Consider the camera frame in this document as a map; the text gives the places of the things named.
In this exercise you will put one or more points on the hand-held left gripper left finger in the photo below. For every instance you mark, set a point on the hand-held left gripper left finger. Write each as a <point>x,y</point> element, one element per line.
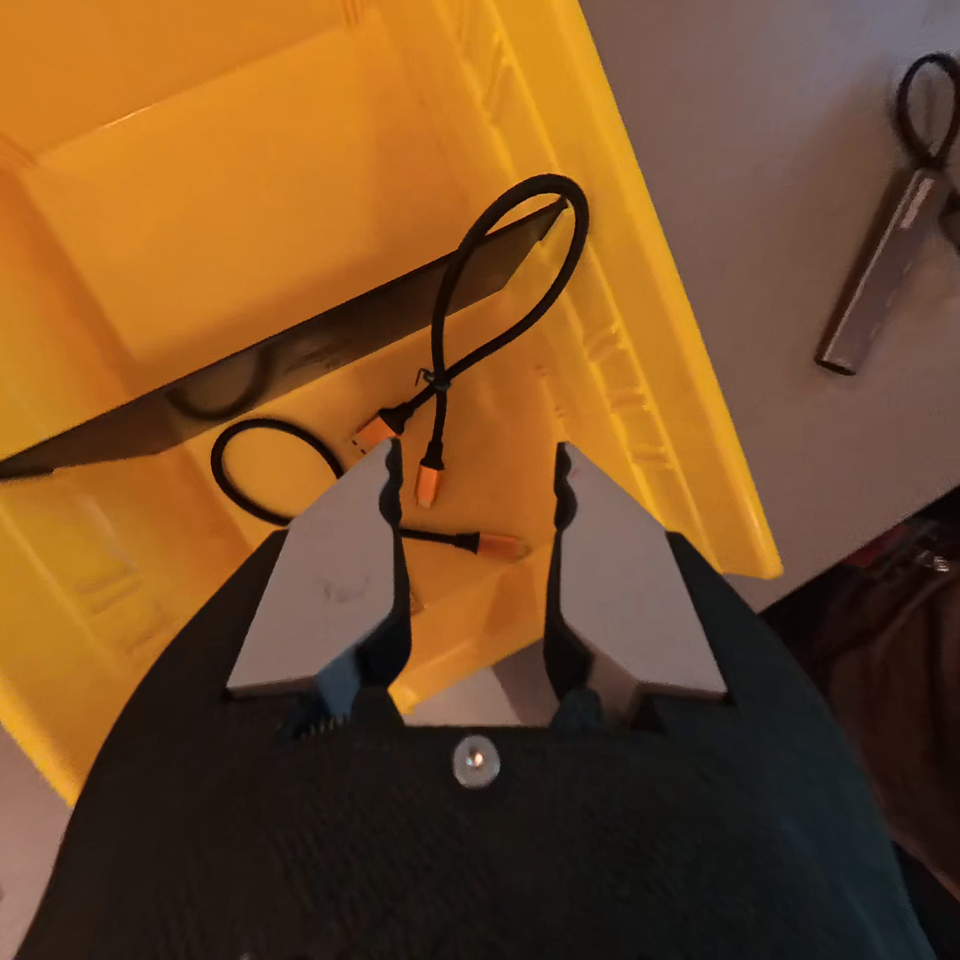
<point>330,585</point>

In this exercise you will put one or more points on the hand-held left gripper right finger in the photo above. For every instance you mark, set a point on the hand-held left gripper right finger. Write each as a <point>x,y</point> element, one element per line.
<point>622,592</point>

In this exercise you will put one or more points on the yellow plastic bin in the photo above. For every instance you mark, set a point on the yellow plastic bin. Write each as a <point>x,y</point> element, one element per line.
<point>225,187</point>

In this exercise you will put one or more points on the dark cloth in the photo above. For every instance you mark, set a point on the dark cloth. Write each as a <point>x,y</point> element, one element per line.
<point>885,675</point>

